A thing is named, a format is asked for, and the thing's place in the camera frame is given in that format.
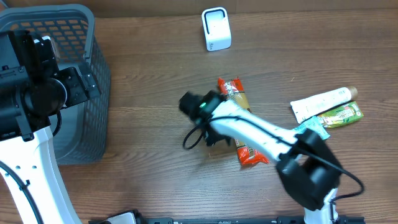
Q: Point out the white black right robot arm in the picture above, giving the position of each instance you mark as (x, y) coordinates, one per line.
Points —
(307, 168)

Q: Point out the white floral cream tube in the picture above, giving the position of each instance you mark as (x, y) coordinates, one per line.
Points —
(306, 108)

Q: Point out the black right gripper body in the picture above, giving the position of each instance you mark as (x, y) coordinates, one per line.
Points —
(216, 136)

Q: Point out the green jasmine tea pouch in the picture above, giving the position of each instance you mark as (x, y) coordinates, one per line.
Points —
(341, 116)

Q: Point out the grey plastic shopping basket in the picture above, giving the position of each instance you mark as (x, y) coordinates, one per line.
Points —
(82, 135)

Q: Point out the white barcode scanner stand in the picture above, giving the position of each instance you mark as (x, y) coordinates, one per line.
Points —
(216, 29)

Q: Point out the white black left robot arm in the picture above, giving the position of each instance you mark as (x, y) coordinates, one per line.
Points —
(33, 89)

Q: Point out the orange spaghetti pasta packet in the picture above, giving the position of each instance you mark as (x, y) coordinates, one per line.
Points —
(234, 90)

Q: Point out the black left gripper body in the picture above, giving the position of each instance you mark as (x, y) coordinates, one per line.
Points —
(79, 83)

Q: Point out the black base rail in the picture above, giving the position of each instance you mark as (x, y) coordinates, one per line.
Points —
(134, 216)

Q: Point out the teal snack packet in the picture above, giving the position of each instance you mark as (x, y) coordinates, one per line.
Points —
(313, 124)

